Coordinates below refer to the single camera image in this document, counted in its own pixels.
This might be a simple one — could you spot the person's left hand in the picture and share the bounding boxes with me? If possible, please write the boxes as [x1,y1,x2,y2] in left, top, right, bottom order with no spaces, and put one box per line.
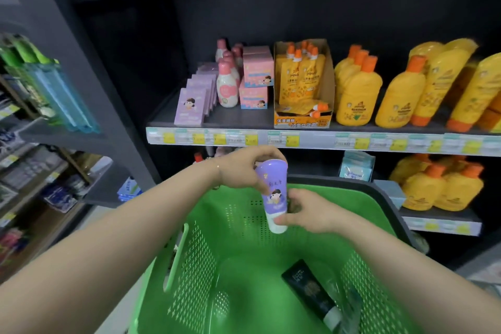
[218,145,289,194]

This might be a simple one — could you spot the person's right hand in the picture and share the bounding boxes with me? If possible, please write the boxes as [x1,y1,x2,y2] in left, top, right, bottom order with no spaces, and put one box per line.
[273,189,347,235]

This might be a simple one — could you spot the purple cream tube white cap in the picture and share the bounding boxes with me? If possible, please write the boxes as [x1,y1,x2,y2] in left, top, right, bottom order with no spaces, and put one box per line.
[254,158,289,235]

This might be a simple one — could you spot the person's right forearm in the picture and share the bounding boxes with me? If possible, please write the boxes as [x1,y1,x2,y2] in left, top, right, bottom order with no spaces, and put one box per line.
[332,210,501,334]

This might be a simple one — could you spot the person's left forearm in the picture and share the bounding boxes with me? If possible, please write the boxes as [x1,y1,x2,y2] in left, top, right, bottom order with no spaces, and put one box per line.
[0,161,223,334]

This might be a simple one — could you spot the black tube with white cap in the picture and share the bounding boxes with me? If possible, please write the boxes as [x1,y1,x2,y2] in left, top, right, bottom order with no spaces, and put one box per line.
[281,259,343,331]

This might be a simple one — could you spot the cardboard display box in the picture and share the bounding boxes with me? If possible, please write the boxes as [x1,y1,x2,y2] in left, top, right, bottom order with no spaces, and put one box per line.
[273,39,336,130]

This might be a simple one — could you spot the green plastic shopping basket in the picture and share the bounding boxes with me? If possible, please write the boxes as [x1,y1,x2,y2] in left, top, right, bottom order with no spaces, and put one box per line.
[127,176,425,334]

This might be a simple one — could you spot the pink cartoon box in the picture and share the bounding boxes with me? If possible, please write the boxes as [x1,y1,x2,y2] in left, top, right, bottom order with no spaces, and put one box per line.
[242,46,272,58]
[243,53,275,88]
[238,79,269,110]

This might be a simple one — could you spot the light blue wipes packet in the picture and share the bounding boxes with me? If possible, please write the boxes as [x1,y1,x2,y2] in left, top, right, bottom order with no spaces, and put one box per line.
[338,151,376,183]

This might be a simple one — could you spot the pink and white bottle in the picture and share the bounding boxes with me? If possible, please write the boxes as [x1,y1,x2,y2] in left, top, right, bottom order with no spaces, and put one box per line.
[223,44,244,81]
[216,61,240,108]
[215,39,229,63]

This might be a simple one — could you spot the row of purple boxes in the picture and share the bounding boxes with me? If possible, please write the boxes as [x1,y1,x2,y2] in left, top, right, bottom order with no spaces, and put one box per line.
[174,62,220,127]

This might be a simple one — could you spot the clear plastic packet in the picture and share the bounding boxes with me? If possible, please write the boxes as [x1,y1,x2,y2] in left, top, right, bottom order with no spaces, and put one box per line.
[328,275,364,334]

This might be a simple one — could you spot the grey blue box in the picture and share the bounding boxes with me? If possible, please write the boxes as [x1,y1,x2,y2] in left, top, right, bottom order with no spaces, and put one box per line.
[373,180,408,210]

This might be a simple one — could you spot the group of orange spout pouches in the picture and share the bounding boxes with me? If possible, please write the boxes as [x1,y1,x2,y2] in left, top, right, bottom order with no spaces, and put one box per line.
[275,41,330,119]

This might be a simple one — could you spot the blue and white packet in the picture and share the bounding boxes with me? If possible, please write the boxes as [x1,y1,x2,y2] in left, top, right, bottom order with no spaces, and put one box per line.
[117,177,143,203]

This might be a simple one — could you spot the small yellow bottle orange cap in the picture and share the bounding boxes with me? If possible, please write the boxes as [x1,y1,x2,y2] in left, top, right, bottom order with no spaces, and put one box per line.
[434,163,485,212]
[389,153,432,186]
[402,163,447,212]
[438,154,475,175]

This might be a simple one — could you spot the dark grey shelf unit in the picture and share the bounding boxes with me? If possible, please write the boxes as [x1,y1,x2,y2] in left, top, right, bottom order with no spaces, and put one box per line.
[0,0,501,268]

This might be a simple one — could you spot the yellow inverted tube orange cap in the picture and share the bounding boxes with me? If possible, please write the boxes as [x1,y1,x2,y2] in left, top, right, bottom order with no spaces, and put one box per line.
[474,91,501,132]
[446,52,501,133]
[409,38,479,128]

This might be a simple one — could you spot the group of packaged goods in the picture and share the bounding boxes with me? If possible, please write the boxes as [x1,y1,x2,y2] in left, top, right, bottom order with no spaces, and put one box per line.
[0,145,96,229]

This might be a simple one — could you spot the row of green blue toothbrush packs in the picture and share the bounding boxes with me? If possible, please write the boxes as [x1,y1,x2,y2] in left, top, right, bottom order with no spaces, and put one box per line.
[0,33,101,135]

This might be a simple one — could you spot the black basket handle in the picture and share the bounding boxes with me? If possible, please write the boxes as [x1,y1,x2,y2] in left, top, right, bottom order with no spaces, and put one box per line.
[287,175,418,247]

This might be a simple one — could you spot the price label rail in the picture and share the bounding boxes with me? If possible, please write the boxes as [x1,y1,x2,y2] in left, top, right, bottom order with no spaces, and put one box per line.
[146,127,501,158]
[402,216,483,237]

